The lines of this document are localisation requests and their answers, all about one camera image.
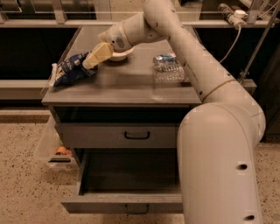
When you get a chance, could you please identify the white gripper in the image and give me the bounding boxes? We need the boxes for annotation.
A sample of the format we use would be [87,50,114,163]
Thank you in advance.
[82,22,133,69]

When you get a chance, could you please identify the blue chip bag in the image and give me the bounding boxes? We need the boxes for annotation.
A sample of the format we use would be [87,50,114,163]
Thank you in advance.
[48,52,98,88]

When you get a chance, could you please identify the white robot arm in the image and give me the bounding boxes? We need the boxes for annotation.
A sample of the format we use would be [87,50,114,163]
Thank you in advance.
[82,0,266,224]

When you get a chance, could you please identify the grey drawer cabinet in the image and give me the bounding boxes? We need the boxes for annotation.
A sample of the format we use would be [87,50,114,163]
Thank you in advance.
[41,25,203,167]

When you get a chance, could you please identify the closed upper grey drawer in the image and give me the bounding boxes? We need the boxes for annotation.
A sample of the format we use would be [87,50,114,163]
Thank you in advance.
[55,123,177,149]

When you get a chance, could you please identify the open lower grey drawer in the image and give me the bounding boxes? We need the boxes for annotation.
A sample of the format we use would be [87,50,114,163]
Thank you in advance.
[61,149,183,215]

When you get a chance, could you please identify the white paper bowl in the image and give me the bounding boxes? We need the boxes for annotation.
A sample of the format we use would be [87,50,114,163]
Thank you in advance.
[109,48,134,62]

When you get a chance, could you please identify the clear plastic water bottle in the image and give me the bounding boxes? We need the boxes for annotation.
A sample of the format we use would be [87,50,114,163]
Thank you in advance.
[154,64,187,83]

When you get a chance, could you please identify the crushed silver blue can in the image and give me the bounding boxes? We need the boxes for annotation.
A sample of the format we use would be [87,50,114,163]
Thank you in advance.
[153,53,176,65]

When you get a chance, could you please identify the clear plastic storage bin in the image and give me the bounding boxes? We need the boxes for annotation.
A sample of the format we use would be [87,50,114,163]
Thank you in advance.
[34,117,77,171]

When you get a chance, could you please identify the orange fruit in bin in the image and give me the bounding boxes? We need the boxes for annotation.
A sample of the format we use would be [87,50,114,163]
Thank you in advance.
[56,146,72,156]

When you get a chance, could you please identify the white power strip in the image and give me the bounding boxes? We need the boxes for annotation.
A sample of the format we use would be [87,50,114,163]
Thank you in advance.
[218,3,246,29]

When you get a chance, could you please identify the white power cable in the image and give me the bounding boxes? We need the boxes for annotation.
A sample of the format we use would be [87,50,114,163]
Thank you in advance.
[218,24,242,65]

